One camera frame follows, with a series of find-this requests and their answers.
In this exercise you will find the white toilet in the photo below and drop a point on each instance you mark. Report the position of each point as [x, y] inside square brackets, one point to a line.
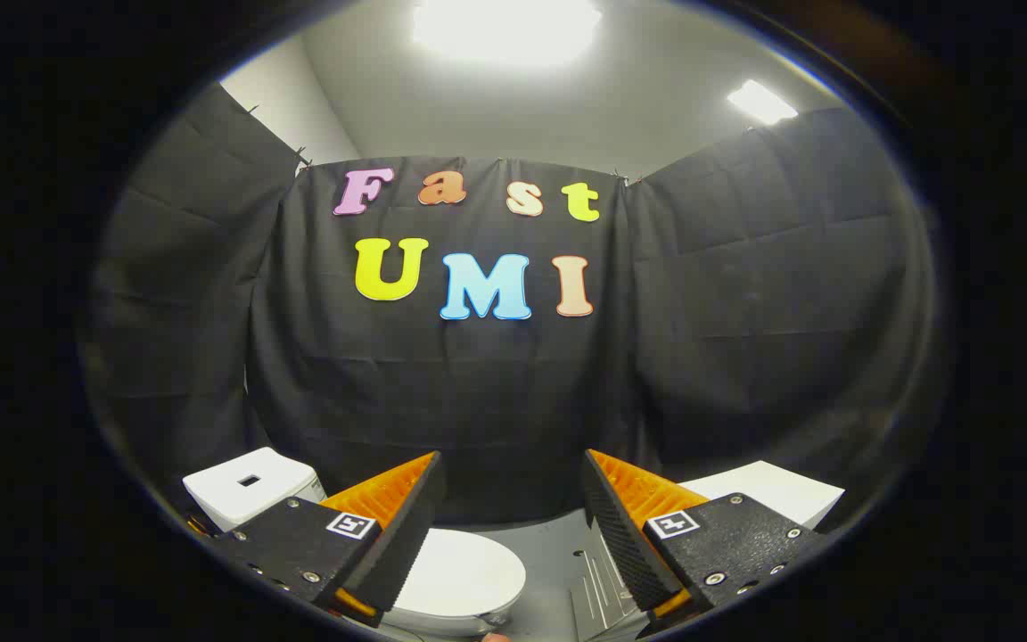
[246, 504]

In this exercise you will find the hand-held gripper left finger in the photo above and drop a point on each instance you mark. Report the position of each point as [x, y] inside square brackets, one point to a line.
[406, 535]

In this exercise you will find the large ceiling light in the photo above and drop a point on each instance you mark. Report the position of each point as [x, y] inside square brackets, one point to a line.
[506, 27]

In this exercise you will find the black backdrop cloth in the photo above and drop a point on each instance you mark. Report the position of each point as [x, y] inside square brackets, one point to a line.
[496, 383]

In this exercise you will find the small ceiling light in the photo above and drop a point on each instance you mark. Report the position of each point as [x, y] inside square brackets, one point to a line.
[761, 102]

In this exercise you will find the white ribbed plastic platform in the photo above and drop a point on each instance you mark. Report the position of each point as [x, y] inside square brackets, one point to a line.
[772, 495]

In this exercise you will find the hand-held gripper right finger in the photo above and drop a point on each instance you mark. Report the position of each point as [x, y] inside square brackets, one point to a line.
[625, 544]

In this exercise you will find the white toilet lid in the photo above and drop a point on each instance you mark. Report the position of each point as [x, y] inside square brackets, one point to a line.
[464, 571]

